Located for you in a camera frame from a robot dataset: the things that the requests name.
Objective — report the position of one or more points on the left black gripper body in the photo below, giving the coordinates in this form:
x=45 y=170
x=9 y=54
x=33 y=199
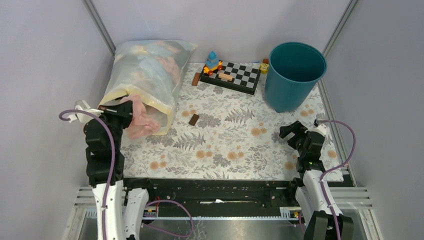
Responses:
x=121 y=118

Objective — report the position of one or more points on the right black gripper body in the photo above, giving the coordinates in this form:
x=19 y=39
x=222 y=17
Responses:
x=297 y=141

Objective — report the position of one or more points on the pink trash bag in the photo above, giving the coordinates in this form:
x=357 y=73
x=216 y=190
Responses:
x=142 y=124

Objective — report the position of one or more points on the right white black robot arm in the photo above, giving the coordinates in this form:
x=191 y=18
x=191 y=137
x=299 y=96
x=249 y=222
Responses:
x=322 y=217

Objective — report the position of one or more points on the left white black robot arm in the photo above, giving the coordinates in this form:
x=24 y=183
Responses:
x=105 y=166

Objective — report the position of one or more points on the teal plastic trash bin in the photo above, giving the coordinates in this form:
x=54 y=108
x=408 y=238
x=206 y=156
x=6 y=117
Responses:
x=294 y=70

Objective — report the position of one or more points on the large translucent plastic bag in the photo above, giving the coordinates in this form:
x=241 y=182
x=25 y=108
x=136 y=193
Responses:
x=154 y=70

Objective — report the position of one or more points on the dark brown wooden block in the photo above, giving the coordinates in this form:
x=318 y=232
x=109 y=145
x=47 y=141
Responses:
x=194 y=119

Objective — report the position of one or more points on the floral patterned table mat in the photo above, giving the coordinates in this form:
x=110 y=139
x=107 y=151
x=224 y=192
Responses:
x=235 y=138

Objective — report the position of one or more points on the yellow toy figure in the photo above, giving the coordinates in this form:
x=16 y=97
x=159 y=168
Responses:
x=264 y=66

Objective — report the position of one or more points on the reddish brown wooden block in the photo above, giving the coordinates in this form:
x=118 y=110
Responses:
x=196 y=79

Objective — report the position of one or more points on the black white checkerboard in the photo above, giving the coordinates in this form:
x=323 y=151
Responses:
x=245 y=78

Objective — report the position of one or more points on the light wooden block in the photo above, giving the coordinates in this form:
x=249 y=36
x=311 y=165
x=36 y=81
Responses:
x=225 y=77

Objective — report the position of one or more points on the colourful toy block train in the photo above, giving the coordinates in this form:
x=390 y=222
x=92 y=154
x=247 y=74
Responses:
x=212 y=64

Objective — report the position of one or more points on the aluminium frame rail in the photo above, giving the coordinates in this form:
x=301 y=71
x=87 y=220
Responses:
x=349 y=198

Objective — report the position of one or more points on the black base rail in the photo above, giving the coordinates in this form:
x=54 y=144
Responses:
x=211 y=190

